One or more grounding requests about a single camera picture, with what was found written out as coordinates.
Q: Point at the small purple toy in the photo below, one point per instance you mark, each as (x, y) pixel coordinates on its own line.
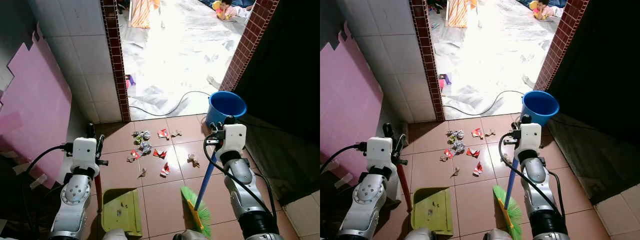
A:
(444, 79)
(131, 80)

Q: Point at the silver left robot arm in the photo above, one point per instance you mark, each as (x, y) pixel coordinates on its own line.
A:
(75, 195)
(367, 197)

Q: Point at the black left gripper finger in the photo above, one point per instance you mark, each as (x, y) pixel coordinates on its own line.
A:
(101, 141)
(401, 140)

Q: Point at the orange striped cloth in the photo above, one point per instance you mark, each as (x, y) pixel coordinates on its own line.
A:
(141, 12)
(457, 12)

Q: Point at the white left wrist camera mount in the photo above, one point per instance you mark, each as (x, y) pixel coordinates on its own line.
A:
(84, 150)
(379, 150)

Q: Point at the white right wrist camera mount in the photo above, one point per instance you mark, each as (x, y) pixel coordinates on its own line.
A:
(234, 137)
(531, 136)

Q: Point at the grey left robot leg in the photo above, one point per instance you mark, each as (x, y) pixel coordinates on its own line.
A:
(417, 234)
(115, 235)

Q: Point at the white crumpled cloth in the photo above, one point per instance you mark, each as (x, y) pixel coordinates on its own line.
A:
(528, 81)
(214, 81)

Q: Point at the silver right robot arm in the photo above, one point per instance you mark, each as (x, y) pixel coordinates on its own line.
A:
(537, 185)
(245, 185)

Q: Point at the blue plastic bucket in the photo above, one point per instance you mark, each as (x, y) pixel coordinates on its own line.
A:
(541, 104)
(226, 105)

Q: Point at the large crumpled silver wrapper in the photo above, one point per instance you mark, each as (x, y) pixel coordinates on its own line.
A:
(141, 136)
(456, 135)

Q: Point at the pink foam board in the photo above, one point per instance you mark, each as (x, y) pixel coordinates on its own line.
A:
(35, 110)
(350, 110)

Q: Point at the child in pink clothes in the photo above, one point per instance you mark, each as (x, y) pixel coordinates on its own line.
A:
(226, 9)
(542, 9)

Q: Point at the white tape strip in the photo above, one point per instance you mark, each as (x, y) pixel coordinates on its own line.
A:
(39, 181)
(343, 180)

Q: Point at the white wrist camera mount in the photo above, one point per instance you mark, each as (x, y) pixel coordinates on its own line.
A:
(531, 136)
(234, 137)
(379, 150)
(84, 150)

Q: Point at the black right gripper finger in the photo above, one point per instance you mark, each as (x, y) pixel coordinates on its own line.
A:
(217, 128)
(515, 127)

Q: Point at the red white wrapper scrap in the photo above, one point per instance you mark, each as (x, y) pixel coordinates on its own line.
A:
(159, 153)
(449, 154)
(477, 133)
(473, 152)
(478, 168)
(135, 154)
(165, 170)
(163, 133)

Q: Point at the brown crumpled paper ball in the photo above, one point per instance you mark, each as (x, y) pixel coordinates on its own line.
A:
(193, 160)
(506, 159)

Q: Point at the small crumpled silver wrapper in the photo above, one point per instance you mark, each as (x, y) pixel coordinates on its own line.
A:
(145, 147)
(458, 147)

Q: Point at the grey right robot leg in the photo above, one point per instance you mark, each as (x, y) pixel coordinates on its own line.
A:
(496, 235)
(190, 235)

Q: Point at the grey robot leg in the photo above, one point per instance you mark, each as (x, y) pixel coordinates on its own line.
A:
(417, 234)
(190, 235)
(496, 235)
(115, 235)

